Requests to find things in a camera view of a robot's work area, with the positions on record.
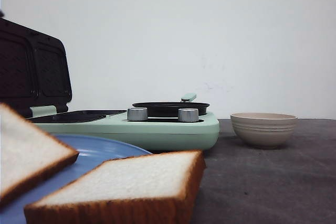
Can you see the beige ribbed bowl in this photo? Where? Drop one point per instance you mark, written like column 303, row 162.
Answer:
column 264, row 130

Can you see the black round frying pan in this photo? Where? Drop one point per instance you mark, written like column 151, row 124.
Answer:
column 170, row 109

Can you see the left silver knob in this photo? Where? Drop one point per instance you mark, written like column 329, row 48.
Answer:
column 137, row 114

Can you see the bread slice with brown crust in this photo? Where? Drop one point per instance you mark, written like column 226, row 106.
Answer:
column 29, row 155

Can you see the mint green hinged lid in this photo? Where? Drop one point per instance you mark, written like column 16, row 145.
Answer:
column 34, row 70

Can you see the blue plate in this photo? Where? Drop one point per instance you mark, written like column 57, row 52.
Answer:
column 92, row 152

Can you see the right silver knob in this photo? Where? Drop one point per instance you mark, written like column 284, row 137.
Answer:
column 188, row 115

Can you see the mint green breakfast maker base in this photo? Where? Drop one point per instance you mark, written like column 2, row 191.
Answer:
column 156, row 133

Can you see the silver knob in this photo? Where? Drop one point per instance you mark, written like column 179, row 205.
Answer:
column 137, row 114
column 188, row 115

